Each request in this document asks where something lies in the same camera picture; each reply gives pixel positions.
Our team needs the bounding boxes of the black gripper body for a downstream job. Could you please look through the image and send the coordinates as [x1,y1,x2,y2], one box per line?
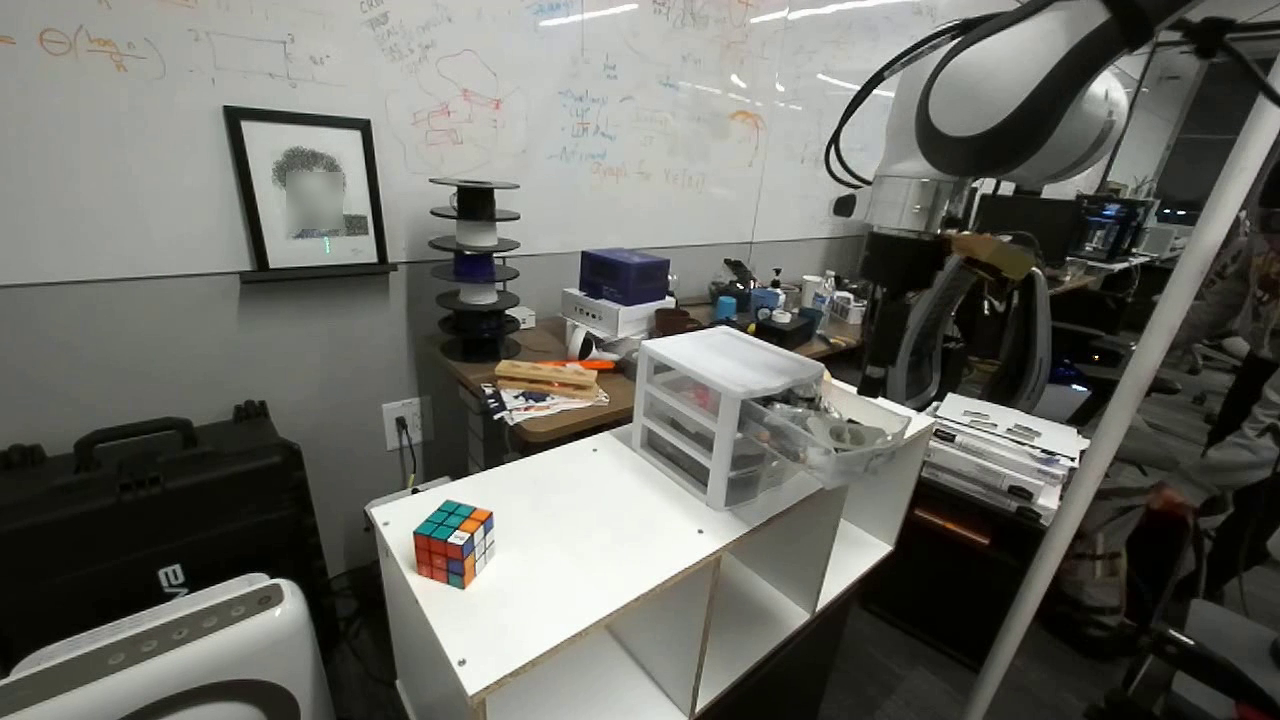
[864,229,963,322]

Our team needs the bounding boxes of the clear plastic drawer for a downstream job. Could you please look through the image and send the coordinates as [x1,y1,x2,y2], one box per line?
[737,378,938,496]

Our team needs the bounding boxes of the white three-drawer organizer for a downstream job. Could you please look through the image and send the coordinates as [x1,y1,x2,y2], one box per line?
[627,324,832,516]

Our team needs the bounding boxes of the stack of printed papers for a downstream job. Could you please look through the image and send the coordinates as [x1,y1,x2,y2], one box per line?
[923,388,1097,516]

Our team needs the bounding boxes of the white pole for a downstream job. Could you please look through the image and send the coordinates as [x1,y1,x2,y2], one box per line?
[960,93,1280,720]

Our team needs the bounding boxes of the blue box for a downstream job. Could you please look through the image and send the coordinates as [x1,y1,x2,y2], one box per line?
[577,246,672,307]

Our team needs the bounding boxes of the wooden workbench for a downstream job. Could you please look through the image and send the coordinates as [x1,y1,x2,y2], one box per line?
[431,295,910,465]

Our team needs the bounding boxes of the whiteboard with scribbles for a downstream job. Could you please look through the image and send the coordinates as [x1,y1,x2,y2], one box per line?
[0,0,936,292]

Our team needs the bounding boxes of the beige wooden block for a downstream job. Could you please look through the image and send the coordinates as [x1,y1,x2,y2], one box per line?
[491,358,603,391]

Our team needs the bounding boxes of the white paper sheets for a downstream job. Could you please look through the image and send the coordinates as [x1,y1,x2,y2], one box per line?
[480,378,613,432]

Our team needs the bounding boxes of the black filament spool stack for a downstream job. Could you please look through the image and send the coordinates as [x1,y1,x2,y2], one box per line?
[425,172,528,364]

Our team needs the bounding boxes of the white cubby shelf unit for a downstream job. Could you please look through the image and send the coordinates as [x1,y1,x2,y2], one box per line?
[359,422,936,720]

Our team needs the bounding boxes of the Rubik's cube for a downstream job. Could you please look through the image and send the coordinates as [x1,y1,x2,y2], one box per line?
[408,496,500,591]

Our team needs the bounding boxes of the framed portrait picture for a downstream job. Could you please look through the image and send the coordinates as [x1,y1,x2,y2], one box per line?
[221,106,391,275]

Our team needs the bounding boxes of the black hard case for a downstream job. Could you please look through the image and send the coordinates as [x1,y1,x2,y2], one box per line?
[0,396,330,672]

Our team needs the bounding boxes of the white air purifier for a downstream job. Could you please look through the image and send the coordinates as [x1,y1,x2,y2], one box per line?
[0,574,339,720]

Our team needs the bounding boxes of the grey curved chair frame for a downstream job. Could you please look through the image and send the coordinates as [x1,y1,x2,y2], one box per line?
[883,252,1057,411]

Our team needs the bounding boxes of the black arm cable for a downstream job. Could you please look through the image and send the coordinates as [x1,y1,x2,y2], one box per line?
[819,0,1071,192]

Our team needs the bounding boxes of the white wall outlet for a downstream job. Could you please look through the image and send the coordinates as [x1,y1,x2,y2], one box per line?
[379,391,428,453]

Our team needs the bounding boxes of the black plug cable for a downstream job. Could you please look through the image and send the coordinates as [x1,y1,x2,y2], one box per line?
[391,415,425,496]

